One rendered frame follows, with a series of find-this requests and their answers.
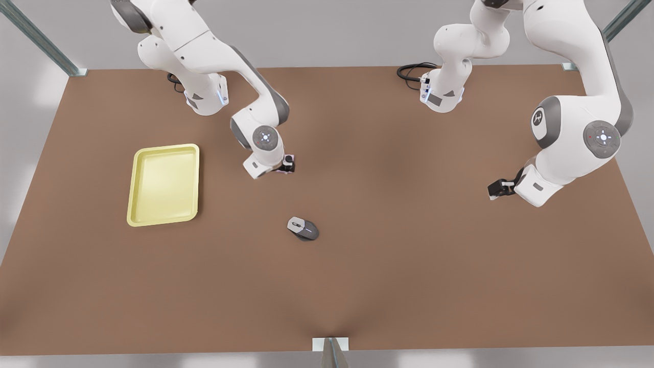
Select grey computer mouse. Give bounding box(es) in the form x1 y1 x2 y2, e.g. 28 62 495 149
287 216 320 242

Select yellow rectangular tray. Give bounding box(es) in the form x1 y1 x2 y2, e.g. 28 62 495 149
127 144 200 227

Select silver frame post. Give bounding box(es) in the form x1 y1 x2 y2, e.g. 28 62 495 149
562 0 654 72
312 337 350 368
0 0 88 77

